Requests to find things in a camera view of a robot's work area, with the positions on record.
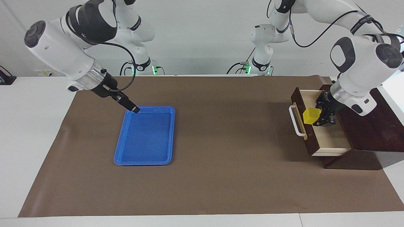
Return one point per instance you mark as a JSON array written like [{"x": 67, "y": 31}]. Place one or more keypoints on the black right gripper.
[{"x": 105, "y": 87}]

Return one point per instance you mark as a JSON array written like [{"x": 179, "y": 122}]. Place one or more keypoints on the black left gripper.
[{"x": 331, "y": 105}]

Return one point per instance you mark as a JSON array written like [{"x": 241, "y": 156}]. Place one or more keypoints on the yellow cube block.
[{"x": 311, "y": 116}]

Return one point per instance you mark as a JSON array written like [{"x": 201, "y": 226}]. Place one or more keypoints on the dark wooden drawer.
[{"x": 331, "y": 142}]

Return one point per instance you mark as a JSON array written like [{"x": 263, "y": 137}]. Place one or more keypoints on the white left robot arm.
[{"x": 363, "y": 63}]

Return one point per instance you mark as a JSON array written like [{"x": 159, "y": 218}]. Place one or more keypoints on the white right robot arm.
[{"x": 56, "y": 47}]

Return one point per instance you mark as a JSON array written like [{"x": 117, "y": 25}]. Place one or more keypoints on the dark wooden drawer cabinet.
[{"x": 378, "y": 132}]

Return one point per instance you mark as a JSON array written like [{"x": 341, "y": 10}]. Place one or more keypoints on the blue plastic tray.
[{"x": 145, "y": 138}]

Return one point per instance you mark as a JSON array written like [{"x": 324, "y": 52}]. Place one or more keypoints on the brown paper table mat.
[{"x": 221, "y": 157}]

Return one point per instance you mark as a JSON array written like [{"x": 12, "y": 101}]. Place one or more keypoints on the white wall socket box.
[{"x": 47, "y": 73}]

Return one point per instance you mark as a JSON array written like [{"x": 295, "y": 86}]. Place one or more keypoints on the black table clamp mount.
[{"x": 6, "y": 78}]

